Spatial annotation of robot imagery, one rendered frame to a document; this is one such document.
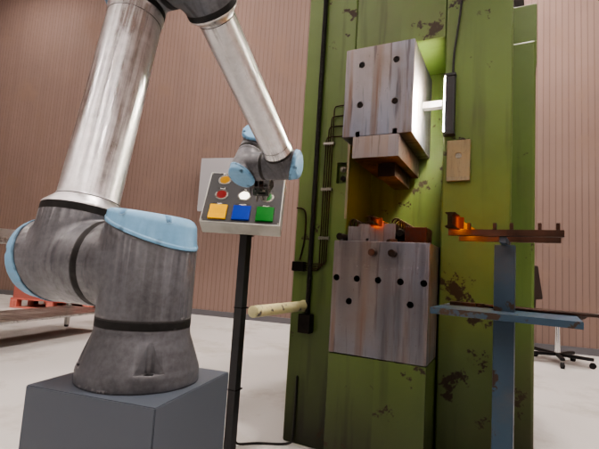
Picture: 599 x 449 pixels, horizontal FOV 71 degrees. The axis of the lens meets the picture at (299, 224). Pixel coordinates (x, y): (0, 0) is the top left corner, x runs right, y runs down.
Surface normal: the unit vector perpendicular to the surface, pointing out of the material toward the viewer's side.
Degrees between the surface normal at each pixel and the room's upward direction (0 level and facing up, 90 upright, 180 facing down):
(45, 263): 97
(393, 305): 90
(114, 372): 70
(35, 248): 81
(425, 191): 90
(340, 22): 90
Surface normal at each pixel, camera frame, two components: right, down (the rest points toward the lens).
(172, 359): 0.77, -0.35
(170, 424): 0.96, 0.04
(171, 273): 0.70, -0.03
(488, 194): -0.44, -0.12
